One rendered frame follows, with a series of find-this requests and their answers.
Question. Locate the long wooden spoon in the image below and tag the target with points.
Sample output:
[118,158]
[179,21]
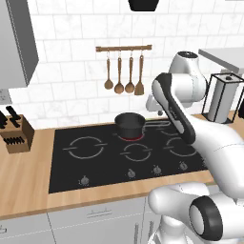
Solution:
[119,86]
[129,85]

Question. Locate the grey cupboard door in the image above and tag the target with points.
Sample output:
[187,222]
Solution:
[95,233]
[146,225]

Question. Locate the small wooden spoon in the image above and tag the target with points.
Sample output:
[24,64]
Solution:
[108,83]

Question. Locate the wooden tool rail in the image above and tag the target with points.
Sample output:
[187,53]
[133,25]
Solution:
[124,48]

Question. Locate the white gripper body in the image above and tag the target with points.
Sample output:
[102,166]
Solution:
[152,104]

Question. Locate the black glass hob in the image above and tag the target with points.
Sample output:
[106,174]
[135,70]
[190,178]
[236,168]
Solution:
[108,162]

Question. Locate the grey drawer front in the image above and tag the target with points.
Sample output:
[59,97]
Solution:
[22,227]
[95,211]

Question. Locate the grey wall cupboard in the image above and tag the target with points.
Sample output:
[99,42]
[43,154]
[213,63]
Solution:
[16,41]

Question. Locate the grey wall shelf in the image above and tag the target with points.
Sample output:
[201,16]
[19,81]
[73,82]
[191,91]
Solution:
[222,58]

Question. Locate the wooden spatula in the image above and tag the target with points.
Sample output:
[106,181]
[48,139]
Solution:
[139,87]

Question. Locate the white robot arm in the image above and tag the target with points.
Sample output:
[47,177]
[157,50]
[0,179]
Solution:
[219,143]

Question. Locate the wooden knife block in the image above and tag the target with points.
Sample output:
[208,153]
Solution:
[19,135]

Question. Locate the black cooking pot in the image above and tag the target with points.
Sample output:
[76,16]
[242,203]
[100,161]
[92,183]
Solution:
[129,125]

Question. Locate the grey hob knob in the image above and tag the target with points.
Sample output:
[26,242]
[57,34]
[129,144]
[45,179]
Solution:
[182,165]
[156,170]
[131,173]
[84,180]

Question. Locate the black extractor hood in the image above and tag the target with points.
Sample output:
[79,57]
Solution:
[143,4]

